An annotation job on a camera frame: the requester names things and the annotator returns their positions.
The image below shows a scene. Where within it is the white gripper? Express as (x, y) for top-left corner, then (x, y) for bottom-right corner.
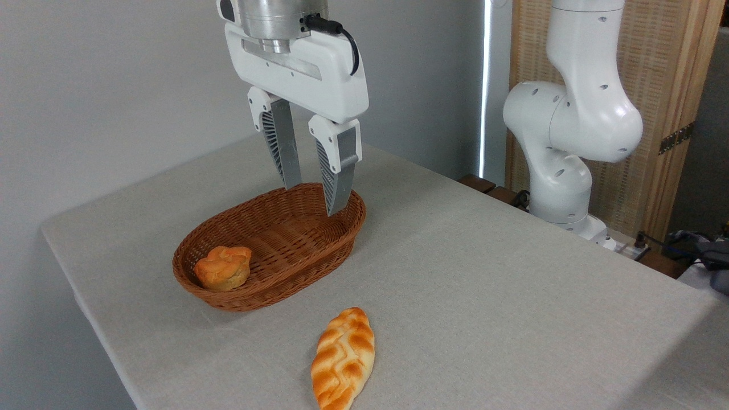
(216, 0), (370, 218)

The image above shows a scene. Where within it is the round orange bread bun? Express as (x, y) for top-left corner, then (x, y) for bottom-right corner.
(194, 245), (252, 293)

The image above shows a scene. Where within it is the brown wicker basket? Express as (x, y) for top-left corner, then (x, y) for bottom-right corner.
(173, 183), (367, 312)

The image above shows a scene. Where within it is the long braided bread loaf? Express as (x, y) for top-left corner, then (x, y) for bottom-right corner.
(310, 307), (376, 410)

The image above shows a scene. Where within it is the silver metal wrist flange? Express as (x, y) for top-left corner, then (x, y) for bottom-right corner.
(235, 0), (330, 55)

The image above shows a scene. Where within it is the bright vertical light strip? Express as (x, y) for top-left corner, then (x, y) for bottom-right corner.
(480, 0), (492, 178)

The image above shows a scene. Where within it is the grey tablecloth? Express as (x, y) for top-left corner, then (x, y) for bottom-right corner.
(40, 120), (729, 410)

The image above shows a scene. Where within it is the wooden rattan folding screen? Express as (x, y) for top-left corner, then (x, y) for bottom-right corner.
(506, 0), (727, 245)

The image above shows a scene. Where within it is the metal screen hinge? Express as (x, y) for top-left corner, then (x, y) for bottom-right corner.
(659, 122), (695, 155)

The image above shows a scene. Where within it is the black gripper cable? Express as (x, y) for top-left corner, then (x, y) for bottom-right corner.
(302, 14), (361, 76)

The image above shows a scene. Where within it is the black cable bundle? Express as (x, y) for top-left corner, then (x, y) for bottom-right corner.
(635, 229), (729, 269)

